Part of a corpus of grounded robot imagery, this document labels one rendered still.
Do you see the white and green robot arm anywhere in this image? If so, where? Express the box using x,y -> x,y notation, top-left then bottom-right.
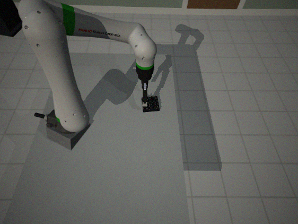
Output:
18,0 -> 157,134

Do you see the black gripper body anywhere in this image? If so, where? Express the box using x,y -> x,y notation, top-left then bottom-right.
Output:
138,75 -> 152,86

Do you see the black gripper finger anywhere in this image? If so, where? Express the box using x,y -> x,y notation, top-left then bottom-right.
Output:
142,81 -> 148,107

